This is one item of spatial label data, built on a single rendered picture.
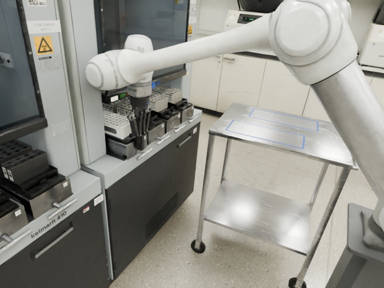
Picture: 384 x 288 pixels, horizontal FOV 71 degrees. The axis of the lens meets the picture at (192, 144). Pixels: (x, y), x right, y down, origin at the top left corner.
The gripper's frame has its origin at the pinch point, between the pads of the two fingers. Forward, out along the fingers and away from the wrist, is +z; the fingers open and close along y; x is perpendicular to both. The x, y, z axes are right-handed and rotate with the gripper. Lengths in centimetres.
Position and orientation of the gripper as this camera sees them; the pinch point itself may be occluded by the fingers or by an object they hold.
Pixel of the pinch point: (140, 142)
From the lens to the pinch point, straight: 113.9
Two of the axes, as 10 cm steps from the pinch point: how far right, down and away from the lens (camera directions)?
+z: -0.8, 8.8, 4.7
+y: -4.7, 3.9, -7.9
